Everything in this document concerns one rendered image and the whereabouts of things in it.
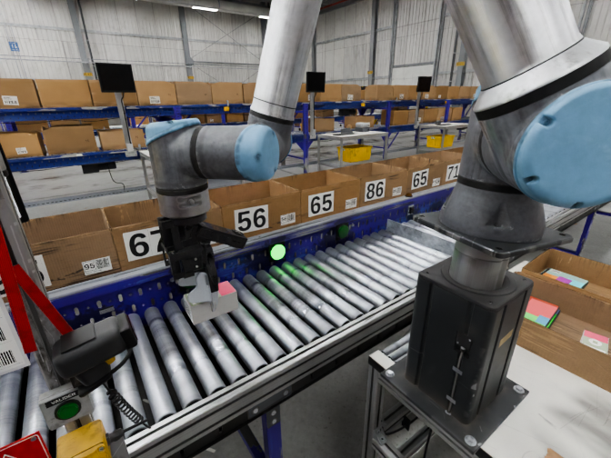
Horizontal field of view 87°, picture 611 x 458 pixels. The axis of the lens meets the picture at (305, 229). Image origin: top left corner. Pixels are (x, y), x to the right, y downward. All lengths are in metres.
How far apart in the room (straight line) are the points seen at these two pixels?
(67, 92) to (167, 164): 5.17
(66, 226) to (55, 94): 4.27
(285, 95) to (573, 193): 0.46
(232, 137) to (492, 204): 0.47
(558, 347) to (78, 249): 1.46
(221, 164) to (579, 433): 0.95
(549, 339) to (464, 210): 0.58
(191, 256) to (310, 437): 1.28
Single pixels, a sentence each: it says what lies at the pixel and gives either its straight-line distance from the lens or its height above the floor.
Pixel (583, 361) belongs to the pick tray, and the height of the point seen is 0.80.
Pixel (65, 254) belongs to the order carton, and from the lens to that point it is 1.29.
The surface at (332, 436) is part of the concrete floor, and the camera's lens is 1.77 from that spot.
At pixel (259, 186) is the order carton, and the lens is 1.73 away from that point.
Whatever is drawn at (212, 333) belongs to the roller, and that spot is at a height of 0.75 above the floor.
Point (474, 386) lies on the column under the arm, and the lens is 0.85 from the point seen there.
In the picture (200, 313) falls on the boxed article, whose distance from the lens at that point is 0.72.
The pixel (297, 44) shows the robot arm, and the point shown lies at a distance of 0.65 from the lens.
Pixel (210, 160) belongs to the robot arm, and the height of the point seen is 1.36.
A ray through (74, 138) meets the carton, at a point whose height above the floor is 0.99.
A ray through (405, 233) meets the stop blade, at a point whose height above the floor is 0.77.
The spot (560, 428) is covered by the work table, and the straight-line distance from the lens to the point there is 1.03.
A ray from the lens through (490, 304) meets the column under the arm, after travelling 0.73.
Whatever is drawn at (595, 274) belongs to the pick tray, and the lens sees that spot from 1.70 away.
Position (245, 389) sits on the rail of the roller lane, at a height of 0.74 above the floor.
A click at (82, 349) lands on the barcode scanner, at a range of 0.66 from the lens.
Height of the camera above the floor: 1.45
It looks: 22 degrees down
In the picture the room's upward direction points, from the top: 1 degrees counter-clockwise
